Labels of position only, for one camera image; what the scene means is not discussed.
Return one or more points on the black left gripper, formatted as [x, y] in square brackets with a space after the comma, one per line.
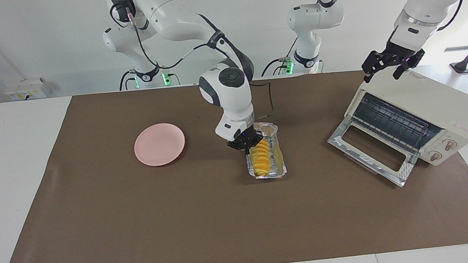
[392, 56]

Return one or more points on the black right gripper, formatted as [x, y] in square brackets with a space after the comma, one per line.
[245, 140]

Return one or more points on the sliced yellow bread loaf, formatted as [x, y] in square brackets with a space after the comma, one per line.
[260, 161]

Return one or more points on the silver foil baking tray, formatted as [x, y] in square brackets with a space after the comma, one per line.
[279, 167]

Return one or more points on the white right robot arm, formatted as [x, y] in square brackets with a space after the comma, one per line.
[235, 101]

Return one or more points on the cream toaster oven body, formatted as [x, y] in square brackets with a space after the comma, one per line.
[439, 101]

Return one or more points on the round oven knob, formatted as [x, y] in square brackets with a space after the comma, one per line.
[450, 144]
[435, 156]

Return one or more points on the glass oven door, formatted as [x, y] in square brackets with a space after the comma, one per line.
[407, 171]

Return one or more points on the brown table mat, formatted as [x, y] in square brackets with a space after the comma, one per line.
[267, 222]

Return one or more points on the pink round plate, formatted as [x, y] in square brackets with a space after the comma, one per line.
[159, 144]

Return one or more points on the white wall socket box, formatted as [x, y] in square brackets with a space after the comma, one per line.
[27, 88]

